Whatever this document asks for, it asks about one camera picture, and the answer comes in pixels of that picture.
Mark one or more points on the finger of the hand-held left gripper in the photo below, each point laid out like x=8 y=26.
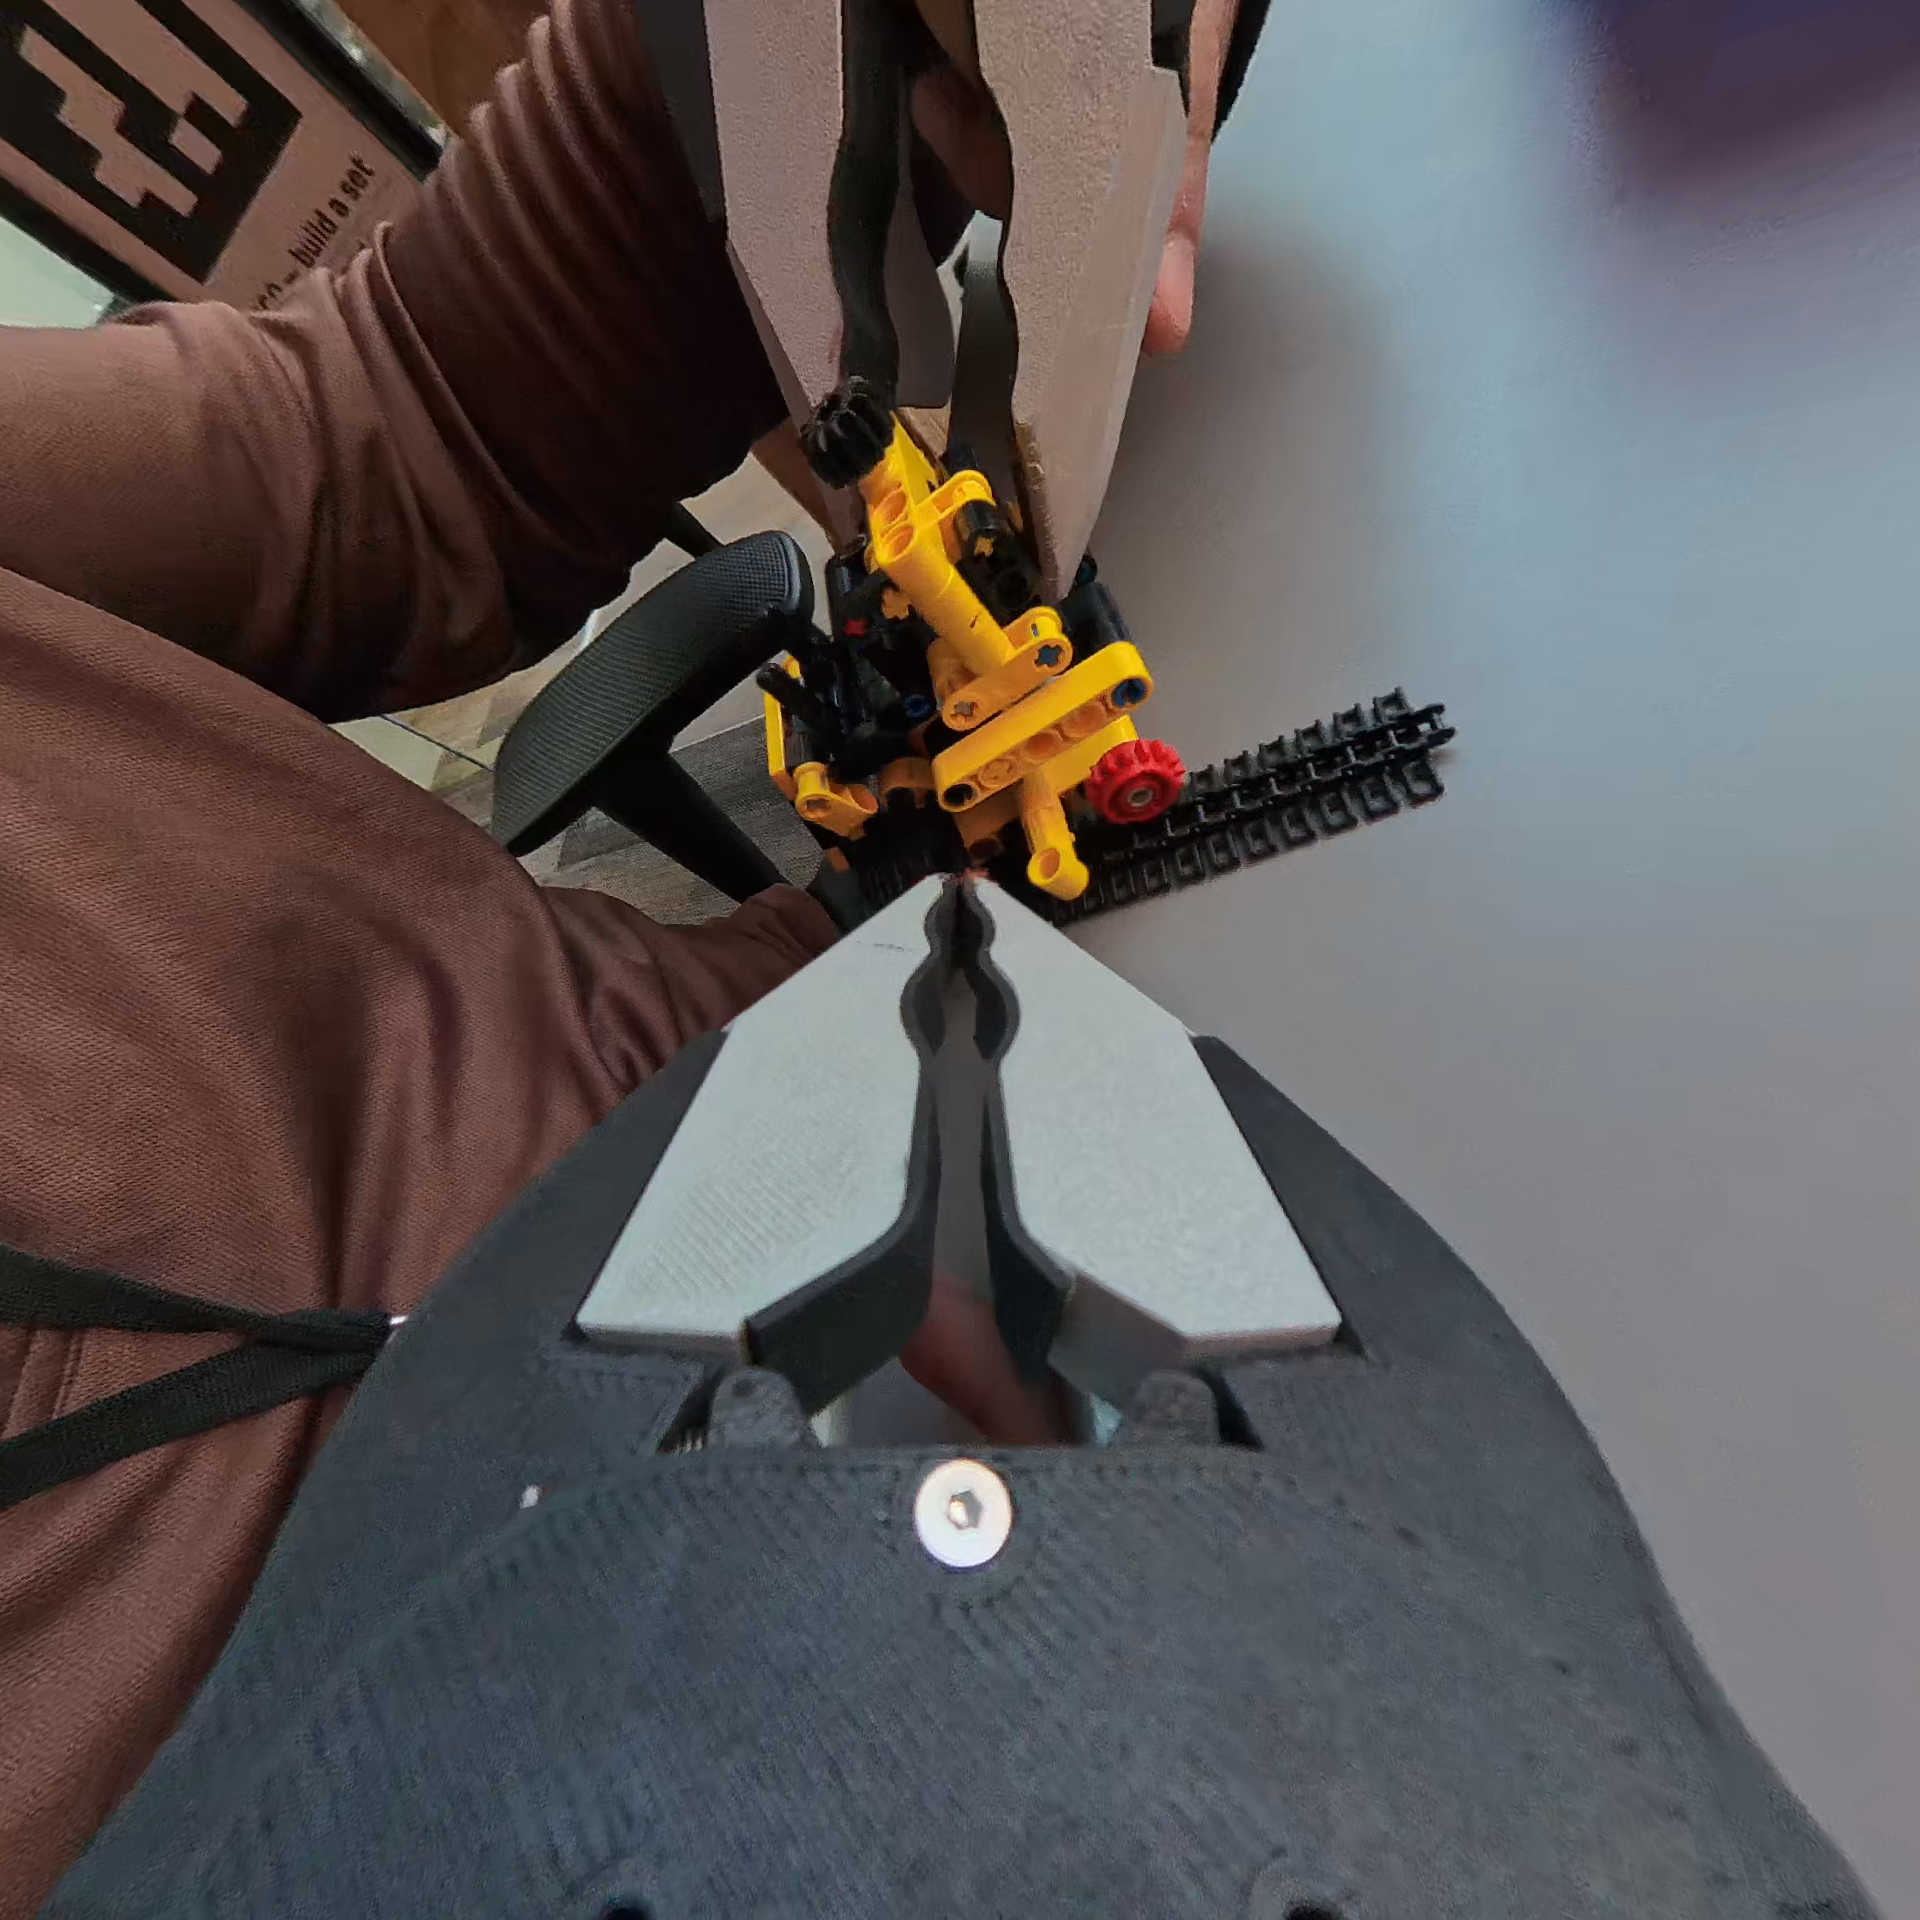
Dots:
x=1086 y=223
x=773 y=166

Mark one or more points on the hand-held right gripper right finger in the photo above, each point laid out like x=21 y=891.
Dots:
x=1154 y=1183

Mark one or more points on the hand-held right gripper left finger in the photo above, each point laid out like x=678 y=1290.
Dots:
x=748 y=1170

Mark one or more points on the yellow black lego vehicle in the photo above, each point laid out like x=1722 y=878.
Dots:
x=962 y=599

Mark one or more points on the black lego track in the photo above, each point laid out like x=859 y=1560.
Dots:
x=1319 y=784

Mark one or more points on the person's left forearm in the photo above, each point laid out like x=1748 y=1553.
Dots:
x=452 y=450

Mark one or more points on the person's left hand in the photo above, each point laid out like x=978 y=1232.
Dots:
x=1183 y=255

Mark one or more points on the person's right hand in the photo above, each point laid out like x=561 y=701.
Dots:
x=964 y=1363

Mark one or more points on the black office chair armrest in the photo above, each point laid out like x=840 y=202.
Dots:
x=646 y=678

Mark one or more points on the printed marker card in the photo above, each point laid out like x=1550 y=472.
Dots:
x=120 y=140

